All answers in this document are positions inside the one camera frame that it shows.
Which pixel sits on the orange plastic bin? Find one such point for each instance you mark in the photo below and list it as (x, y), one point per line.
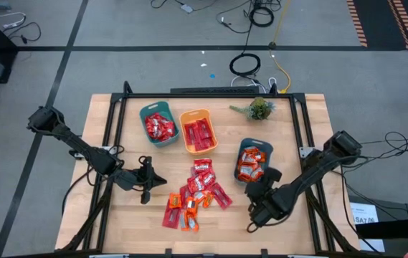
(198, 113)

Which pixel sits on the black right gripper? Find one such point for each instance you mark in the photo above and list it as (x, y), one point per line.
(270, 208)

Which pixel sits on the black side bench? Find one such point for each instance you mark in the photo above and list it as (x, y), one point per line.
(397, 229)

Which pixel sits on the dark blue plastic bin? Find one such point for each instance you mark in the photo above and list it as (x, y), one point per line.
(257, 140)

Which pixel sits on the small orange candy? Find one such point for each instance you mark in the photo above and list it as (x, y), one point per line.
(252, 163)
(243, 160)

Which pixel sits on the large orange candy wrapper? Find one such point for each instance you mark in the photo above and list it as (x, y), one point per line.
(184, 222)

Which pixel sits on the green plastic bin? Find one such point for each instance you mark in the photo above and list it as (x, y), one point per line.
(153, 106)

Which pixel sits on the red candy packet white print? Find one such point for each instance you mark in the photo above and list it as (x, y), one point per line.
(195, 184)

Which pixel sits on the grey power adapter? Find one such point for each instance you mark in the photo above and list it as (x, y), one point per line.
(186, 8)

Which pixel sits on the orange candy bar white label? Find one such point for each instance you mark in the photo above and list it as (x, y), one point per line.
(250, 150)

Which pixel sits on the black mat orange striped edges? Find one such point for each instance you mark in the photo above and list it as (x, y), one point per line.
(379, 21)

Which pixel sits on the white paper sign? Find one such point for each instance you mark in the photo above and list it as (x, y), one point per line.
(363, 211)

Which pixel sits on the black aluminium table frame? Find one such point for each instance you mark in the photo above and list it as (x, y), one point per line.
(117, 107)

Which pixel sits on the orange candy with ingredient text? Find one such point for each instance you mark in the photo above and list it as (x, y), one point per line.
(193, 224)

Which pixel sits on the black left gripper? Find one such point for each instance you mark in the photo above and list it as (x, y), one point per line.
(146, 179)

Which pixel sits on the small green artificial plant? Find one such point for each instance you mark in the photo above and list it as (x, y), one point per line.
(259, 108)

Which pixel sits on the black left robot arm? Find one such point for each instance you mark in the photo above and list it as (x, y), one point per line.
(81, 147)

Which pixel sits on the blue tape dot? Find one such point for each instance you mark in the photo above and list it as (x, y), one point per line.
(212, 76)

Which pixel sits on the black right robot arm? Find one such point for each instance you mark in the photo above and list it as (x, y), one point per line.
(314, 172)

